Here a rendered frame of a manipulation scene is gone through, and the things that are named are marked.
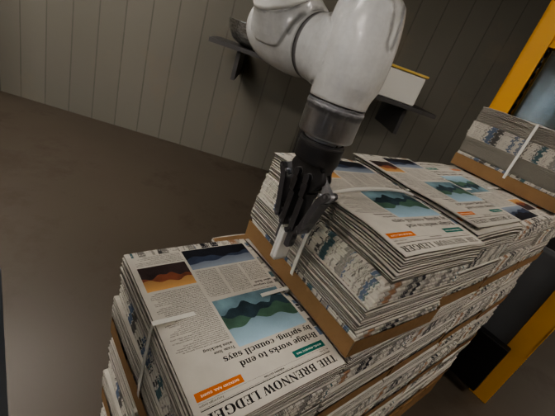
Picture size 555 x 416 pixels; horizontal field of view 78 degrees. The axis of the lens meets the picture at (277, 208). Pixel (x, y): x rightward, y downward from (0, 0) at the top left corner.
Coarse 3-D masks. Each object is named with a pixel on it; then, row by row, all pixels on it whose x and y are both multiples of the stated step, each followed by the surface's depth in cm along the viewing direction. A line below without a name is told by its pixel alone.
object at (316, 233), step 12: (348, 192) 68; (360, 192) 70; (372, 192) 72; (384, 192) 75; (396, 192) 77; (336, 204) 61; (324, 216) 64; (312, 228) 67; (324, 228) 64; (300, 240) 69; (312, 240) 67; (288, 252) 72; (312, 252) 66; (300, 264) 69; (300, 276) 70
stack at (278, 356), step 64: (128, 256) 67; (192, 256) 72; (256, 256) 79; (128, 320) 67; (192, 320) 58; (256, 320) 62; (448, 320) 101; (128, 384) 69; (192, 384) 48; (256, 384) 51; (320, 384) 60; (384, 384) 93
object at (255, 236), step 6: (252, 222) 82; (252, 228) 82; (246, 234) 84; (252, 234) 82; (258, 234) 80; (252, 240) 82; (258, 240) 80; (264, 240) 78; (258, 246) 80; (264, 246) 78; (270, 246) 77; (264, 252) 78; (270, 252) 77; (270, 258) 77; (282, 258) 73; (270, 264) 77; (276, 264) 75; (282, 264) 73; (276, 270) 75
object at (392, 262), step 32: (352, 224) 59; (384, 224) 58; (416, 224) 63; (448, 224) 70; (320, 256) 64; (352, 256) 58; (384, 256) 54; (416, 256) 53; (448, 256) 61; (320, 288) 64; (352, 288) 59; (384, 288) 54; (416, 288) 62; (448, 288) 73; (352, 320) 58; (384, 320) 63
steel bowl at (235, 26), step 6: (234, 18) 250; (234, 24) 253; (240, 24) 249; (234, 30) 255; (240, 30) 250; (234, 36) 261; (240, 36) 255; (246, 36) 252; (240, 42) 261; (246, 42) 256; (252, 48) 263
